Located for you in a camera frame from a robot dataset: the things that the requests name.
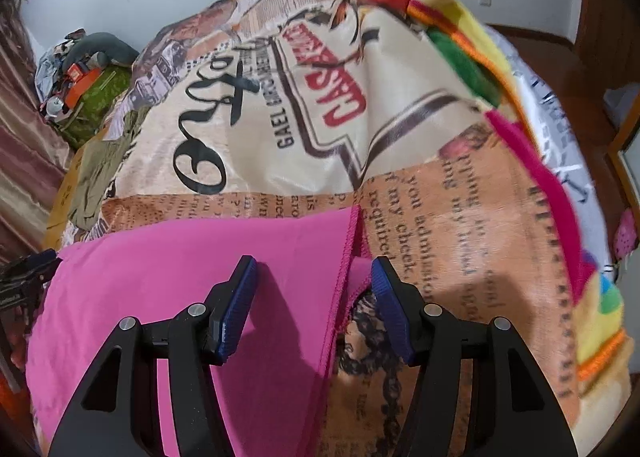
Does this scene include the olive green pants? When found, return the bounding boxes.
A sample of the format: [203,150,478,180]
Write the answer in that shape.
[67,109,147,234]

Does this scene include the green patterned bag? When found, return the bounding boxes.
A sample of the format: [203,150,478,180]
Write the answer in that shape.
[64,65,137,148]

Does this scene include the grey plush toy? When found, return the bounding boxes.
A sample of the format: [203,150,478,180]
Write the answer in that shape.
[65,32,142,68]

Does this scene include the rainbow striped fleece blanket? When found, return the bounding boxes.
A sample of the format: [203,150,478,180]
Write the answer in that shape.
[407,0,629,384]

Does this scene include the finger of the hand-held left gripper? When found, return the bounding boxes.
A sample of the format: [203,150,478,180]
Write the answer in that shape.
[10,264,60,289]
[5,249,62,275]

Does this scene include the printed blanket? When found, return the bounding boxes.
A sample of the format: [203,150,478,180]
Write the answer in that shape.
[45,0,583,457]

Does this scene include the pink pants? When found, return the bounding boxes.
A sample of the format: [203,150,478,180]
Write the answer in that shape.
[27,207,374,457]

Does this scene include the wooden framed furniture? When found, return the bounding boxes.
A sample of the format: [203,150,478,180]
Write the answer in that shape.
[602,84,640,218]

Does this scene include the striped red curtain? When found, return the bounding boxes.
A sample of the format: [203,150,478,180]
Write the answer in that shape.
[0,12,77,265]

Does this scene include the pink dotted cloth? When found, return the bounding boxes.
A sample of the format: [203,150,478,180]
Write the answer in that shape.
[614,211,640,259]

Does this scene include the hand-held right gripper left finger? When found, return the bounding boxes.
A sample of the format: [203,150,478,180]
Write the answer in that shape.
[47,254,261,457]

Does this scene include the orange box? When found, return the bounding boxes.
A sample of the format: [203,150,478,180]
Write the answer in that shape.
[62,64,102,104]

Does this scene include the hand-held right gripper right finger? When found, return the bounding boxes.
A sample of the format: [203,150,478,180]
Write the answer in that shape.
[370,256,577,457]

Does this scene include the white printed bed sheet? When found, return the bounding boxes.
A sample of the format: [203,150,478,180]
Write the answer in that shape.
[487,27,619,264]

